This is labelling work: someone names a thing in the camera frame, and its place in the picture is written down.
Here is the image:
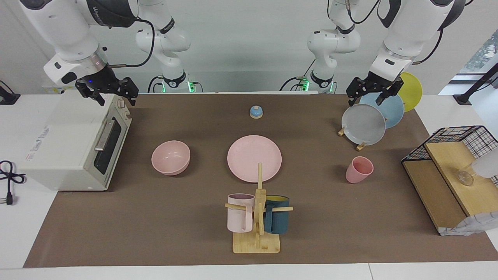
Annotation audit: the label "light blue plate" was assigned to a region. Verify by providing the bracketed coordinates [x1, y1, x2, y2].
[359, 92, 405, 129]

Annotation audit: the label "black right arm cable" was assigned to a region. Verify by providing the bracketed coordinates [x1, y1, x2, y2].
[108, 16, 156, 70]

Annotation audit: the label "black left base cable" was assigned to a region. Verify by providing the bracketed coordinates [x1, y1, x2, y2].
[279, 58, 316, 92]

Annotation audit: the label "grey plate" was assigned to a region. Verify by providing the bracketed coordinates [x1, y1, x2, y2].
[341, 103, 386, 146]

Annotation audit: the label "pink plate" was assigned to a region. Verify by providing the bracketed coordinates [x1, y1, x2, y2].
[227, 135, 282, 183]

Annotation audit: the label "small white box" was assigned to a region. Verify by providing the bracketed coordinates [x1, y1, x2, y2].
[44, 85, 78, 94]

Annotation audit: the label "yellow plate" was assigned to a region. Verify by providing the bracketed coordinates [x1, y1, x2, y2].
[398, 72, 423, 113]

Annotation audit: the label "pink bowl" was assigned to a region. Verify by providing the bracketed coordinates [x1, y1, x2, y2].
[151, 140, 191, 176]

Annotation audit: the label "window with trees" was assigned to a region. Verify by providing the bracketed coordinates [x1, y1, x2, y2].
[459, 29, 498, 74]

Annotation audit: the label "dark teal mug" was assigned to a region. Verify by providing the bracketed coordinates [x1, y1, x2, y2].
[263, 195, 290, 235]

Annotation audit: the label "pink cup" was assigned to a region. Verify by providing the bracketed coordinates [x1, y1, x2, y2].
[345, 156, 374, 184]

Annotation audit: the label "pink mug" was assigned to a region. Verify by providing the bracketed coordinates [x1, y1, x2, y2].
[227, 193, 256, 233]

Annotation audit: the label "black table clamp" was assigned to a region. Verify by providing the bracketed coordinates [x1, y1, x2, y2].
[0, 80, 21, 105]

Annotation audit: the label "black wire shelf frame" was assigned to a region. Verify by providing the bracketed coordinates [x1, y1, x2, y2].
[401, 125, 498, 187]

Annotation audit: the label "wooden plate rack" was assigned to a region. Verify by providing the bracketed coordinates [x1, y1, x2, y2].
[338, 125, 367, 151]

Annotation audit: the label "black right base cable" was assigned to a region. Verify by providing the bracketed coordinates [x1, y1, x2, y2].
[147, 75, 164, 94]

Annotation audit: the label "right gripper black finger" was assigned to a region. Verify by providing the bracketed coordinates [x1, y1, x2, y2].
[75, 79, 106, 107]
[119, 77, 139, 106]

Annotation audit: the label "white marbled shelf cover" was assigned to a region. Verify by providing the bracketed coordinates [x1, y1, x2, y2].
[440, 212, 498, 236]

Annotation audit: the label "frosted wine glass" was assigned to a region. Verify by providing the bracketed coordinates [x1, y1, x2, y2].
[456, 150, 498, 187]

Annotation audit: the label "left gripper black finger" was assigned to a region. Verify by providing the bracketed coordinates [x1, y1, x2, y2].
[375, 79, 404, 105]
[346, 78, 368, 107]

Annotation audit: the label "white toaster oven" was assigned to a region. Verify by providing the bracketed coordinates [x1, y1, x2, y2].
[19, 89, 133, 192]

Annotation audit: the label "brown table mat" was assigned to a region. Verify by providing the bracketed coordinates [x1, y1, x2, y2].
[23, 93, 498, 268]

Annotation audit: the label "black base cable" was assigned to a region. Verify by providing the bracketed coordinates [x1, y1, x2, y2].
[279, 58, 316, 92]
[147, 75, 164, 94]

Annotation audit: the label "wooden shelf boards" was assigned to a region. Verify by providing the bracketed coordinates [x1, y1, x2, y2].
[403, 141, 498, 234]

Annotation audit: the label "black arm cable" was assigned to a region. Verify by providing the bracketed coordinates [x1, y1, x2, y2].
[108, 16, 156, 70]
[412, 28, 445, 66]

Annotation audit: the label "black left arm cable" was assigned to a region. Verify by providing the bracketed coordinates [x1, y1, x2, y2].
[412, 28, 445, 66]

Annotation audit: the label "wooden mug tree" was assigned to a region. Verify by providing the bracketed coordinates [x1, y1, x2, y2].
[225, 163, 293, 254]

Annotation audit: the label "black power cord with plug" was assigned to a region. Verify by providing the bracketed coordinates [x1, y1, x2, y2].
[0, 160, 27, 206]

